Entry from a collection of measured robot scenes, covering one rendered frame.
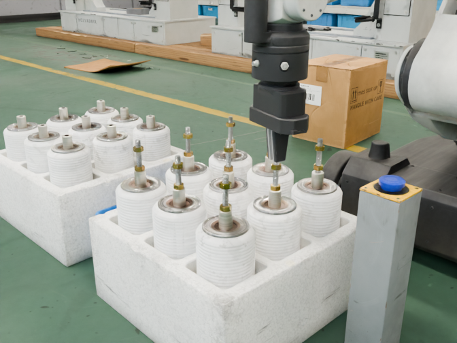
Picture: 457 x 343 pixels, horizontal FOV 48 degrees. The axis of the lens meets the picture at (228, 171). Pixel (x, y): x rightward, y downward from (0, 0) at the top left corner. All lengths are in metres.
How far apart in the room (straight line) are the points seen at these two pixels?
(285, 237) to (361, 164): 0.44
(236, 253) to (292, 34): 0.34
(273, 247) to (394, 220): 0.21
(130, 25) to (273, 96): 3.74
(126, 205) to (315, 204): 0.35
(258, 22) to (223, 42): 2.91
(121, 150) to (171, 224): 0.43
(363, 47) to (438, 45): 1.96
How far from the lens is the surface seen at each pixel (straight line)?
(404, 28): 2.96
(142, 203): 0.96
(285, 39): 0.77
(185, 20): 4.27
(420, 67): 1.04
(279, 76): 0.78
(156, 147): 1.32
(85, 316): 1.08
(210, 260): 0.80
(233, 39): 3.60
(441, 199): 1.18
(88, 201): 1.21
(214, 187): 0.96
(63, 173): 1.21
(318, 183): 0.97
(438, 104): 1.04
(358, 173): 1.26
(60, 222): 1.19
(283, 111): 0.79
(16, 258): 1.32
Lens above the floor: 0.63
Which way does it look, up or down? 21 degrees down
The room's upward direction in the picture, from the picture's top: straight up
